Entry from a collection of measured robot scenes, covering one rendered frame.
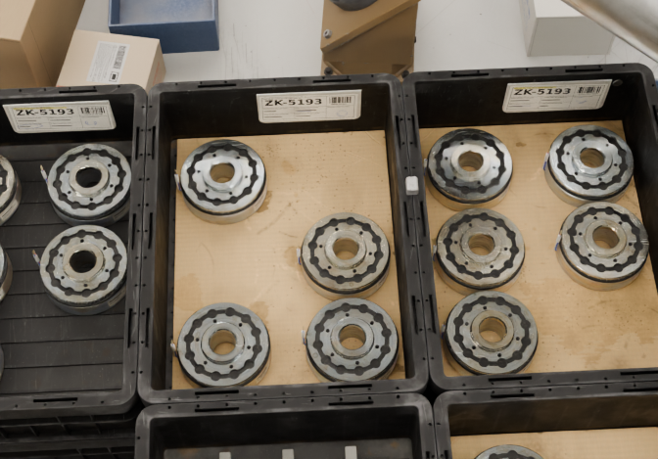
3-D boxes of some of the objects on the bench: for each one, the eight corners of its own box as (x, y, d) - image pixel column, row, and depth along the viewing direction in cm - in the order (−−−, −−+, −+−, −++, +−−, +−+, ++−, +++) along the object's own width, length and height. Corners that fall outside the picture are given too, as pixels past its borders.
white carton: (511, -49, 175) (520, -91, 167) (589, -51, 175) (601, -94, 167) (526, 56, 165) (536, 17, 157) (609, 54, 165) (623, 15, 157)
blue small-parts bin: (118, -49, 175) (111, -81, 169) (216, -54, 175) (212, -86, 169) (116, 57, 165) (107, 26, 159) (219, 51, 166) (214, 20, 160)
